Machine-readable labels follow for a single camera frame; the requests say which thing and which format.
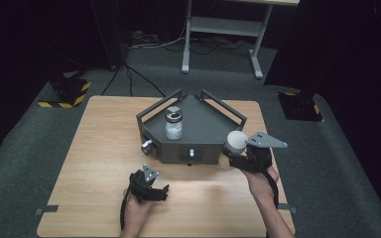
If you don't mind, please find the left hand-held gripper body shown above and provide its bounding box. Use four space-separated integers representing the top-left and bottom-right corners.
128 164 160 204

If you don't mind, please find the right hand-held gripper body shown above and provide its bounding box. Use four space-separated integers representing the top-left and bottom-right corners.
241 131 289 174

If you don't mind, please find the grey corner shelf rack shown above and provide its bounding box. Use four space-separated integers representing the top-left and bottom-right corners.
136 88 248 166

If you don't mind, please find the person's left hand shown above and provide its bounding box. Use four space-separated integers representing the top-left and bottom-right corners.
122 187 157 221

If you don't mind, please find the person's right hand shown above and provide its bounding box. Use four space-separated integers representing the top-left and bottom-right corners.
242 166 281 203

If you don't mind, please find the glass jar of white powder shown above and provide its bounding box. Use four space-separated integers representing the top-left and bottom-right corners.
164 105 184 141

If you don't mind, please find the black yellow striped stand base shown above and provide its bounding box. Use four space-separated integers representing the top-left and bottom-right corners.
276 90 324 123
37 76 92 110

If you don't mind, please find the grey tape strip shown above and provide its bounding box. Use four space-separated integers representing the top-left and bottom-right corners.
34 204 60 216
277 202 300 215

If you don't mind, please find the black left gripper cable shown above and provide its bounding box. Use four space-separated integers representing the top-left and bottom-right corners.
119 187 133 232

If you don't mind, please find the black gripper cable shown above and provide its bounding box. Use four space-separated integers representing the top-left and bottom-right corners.
263 170 281 210
119 187 133 232

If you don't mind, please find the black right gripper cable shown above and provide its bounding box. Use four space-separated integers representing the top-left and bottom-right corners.
263 170 281 210

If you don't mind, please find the black floor cable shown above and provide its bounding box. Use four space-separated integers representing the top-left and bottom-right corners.
100 61 167 98

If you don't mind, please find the white metal table frame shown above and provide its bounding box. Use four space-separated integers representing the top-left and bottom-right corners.
181 0 301 80

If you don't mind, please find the white floor cable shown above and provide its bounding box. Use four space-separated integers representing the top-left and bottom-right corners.
128 19 189 51

